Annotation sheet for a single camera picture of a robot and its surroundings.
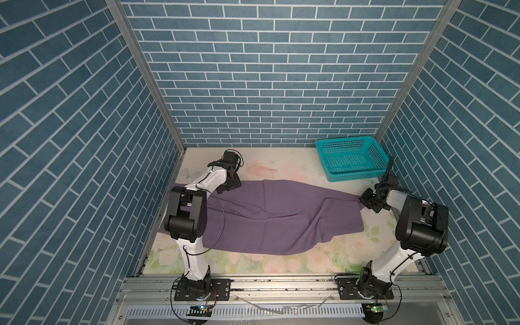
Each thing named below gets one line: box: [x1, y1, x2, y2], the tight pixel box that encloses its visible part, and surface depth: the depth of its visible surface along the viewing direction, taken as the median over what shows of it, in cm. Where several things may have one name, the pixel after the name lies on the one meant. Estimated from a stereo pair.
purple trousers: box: [158, 179, 365, 256], surface depth 93 cm
